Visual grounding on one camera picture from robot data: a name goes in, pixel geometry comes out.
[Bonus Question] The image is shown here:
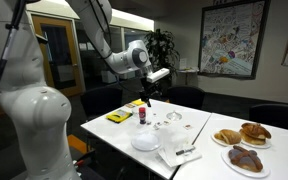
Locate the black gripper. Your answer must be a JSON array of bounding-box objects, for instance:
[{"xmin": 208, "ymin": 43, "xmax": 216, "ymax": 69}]
[{"xmin": 139, "ymin": 79, "xmax": 162, "ymax": 107}]

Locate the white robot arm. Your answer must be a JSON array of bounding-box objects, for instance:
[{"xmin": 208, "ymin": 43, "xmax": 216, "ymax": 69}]
[{"xmin": 0, "ymin": 0, "xmax": 161, "ymax": 180}]

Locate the clear glass bowl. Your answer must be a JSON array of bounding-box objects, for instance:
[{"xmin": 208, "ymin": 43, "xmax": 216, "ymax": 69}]
[{"xmin": 166, "ymin": 111, "xmax": 182, "ymax": 121}]

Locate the yellow sticky note pad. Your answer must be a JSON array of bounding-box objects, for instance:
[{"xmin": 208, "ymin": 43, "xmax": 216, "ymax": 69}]
[{"xmin": 131, "ymin": 99, "xmax": 142, "ymax": 106}]

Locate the red spice bottle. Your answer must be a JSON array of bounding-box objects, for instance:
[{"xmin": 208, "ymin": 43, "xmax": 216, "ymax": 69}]
[{"xmin": 139, "ymin": 107, "xmax": 146, "ymax": 124}]

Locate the small paper scraps cluster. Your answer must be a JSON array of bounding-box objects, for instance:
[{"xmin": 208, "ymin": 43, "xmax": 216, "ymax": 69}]
[{"xmin": 146, "ymin": 121, "xmax": 171, "ymax": 130}]

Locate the yellow crayon box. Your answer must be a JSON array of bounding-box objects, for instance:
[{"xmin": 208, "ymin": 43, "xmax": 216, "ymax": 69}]
[{"xmin": 106, "ymin": 109, "xmax": 132, "ymax": 123}]

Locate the black office chair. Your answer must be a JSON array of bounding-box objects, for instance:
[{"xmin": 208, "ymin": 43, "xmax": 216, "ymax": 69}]
[{"xmin": 167, "ymin": 86, "xmax": 205, "ymax": 109}]

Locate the small white side table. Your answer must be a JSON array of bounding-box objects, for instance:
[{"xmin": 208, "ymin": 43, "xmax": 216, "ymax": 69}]
[{"xmin": 178, "ymin": 67, "xmax": 199, "ymax": 85}]

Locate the small paper scrap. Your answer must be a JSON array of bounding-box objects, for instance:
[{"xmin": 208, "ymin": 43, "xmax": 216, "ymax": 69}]
[{"xmin": 183, "ymin": 125, "xmax": 193, "ymax": 130}]

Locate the potted green plant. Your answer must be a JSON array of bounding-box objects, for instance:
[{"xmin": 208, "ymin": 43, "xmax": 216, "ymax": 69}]
[{"xmin": 143, "ymin": 28, "xmax": 181, "ymax": 94}]

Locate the black chair left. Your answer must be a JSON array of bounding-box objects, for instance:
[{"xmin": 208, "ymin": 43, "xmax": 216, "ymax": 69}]
[{"xmin": 80, "ymin": 87, "xmax": 123, "ymax": 120}]

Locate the black marker pen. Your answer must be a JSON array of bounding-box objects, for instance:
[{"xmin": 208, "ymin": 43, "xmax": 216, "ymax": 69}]
[{"xmin": 176, "ymin": 147, "xmax": 195, "ymax": 156}]

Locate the croissant on white plate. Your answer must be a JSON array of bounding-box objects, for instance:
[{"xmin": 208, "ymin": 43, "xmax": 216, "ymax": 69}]
[{"xmin": 212, "ymin": 129, "xmax": 241, "ymax": 146}]

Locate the wooden door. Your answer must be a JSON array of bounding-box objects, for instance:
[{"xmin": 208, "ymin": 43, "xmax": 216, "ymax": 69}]
[{"xmin": 32, "ymin": 15, "xmax": 82, "ymax": 96}]

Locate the bun on white plate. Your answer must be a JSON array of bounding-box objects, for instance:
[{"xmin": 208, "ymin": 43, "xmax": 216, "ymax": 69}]
[{"xmin": 239, "ymin": 123, "xmax": 271, "ymax": 149}]

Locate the chocolate bread on white plate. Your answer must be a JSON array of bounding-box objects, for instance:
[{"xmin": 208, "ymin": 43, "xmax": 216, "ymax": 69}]
[{"xmin": 221, "ymin": 145, "xmax": 270, "ymax": 178}]

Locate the black chair right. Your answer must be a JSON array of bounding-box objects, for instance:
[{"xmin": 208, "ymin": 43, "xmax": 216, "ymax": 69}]
[{"xmin": 249, "ymin": 104, "xmax": 288, "ymax": 129}]

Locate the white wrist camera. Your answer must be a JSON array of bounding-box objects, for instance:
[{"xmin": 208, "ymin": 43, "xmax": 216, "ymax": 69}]
[{"xmin": 146, "ymin": 68, "xmax": 170, "ymax": 83}]

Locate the large framed wall poster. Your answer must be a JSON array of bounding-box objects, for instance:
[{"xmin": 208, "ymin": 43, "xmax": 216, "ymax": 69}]
[{"xmin": 198, "ymin": 0, "xmax": 270, "ymax": 80}]

